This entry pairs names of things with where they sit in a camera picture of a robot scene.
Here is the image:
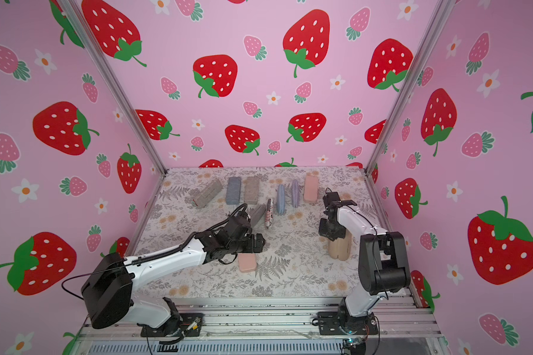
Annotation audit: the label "olive glasses case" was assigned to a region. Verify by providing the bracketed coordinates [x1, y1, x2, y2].
[327, 230, 352, 261]

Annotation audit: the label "pink case black glasses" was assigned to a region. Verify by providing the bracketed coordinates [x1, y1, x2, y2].
[238, 253, 257, 273]

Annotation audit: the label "pink case round glasses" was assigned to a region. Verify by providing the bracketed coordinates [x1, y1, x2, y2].
[304, 175, 319, 204]

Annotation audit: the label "blue-grey case purple glasses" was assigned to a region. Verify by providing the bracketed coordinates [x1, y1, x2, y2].
[225, 177, 241, 206]

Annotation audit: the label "grey case with red glasses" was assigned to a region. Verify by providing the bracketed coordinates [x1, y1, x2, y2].
[192, 178, 223, 209]

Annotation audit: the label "grey case tan interior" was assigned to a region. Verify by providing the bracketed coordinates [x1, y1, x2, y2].
[291, 179, 300, 208]

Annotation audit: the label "grey case mint interior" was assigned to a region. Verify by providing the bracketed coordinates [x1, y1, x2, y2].
[244, 177, 260, 205]

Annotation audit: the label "light blue case white glasses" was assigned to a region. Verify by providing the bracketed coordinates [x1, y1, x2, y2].
[276, 184, 286, 215]

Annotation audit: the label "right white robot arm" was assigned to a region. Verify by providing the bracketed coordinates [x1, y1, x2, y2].
[318, 189, 410, 322]

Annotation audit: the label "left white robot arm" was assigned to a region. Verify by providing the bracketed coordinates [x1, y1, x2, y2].
[81, 204, 265, 337]

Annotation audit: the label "floral table mat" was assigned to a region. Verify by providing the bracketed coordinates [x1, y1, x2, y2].
[128, 167, 378, 299]

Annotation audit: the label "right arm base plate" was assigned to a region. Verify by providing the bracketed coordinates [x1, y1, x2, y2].
[311, 312, 379, 337]

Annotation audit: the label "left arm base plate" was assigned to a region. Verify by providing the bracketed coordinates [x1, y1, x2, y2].
[141, 297, 204, 345]

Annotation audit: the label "electronics board with cables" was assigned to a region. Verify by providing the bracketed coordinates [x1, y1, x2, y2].
[341, 337, 367, 355]

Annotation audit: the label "aluminium rail frame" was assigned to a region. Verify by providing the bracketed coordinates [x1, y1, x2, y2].
[65, 296, 451, 354]

